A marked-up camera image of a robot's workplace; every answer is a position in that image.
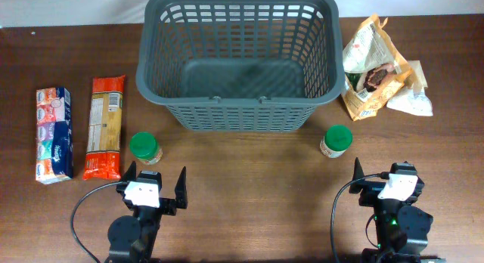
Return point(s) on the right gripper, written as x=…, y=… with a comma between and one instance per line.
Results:
x=371, y=190

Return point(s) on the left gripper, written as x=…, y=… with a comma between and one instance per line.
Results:
x=170, y=205

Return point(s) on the green-lid jar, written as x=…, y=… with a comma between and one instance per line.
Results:
x=336, y=141
x=144, y=146

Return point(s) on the white beige pouch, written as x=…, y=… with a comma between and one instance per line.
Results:
x=411, y=98

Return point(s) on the orange snack bag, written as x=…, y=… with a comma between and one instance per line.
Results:
x=374, y=69

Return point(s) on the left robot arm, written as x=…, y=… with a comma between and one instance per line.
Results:
x=132, y=237

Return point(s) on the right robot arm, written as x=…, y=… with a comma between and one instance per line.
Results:
x=401, y=228

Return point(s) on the orange pasta packet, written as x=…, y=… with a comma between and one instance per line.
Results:
x=102, y=158

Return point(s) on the tissue multipack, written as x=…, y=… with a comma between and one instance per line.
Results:
x=54, y=139

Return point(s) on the grey plastic basket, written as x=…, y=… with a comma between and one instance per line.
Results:
x=241, y=65

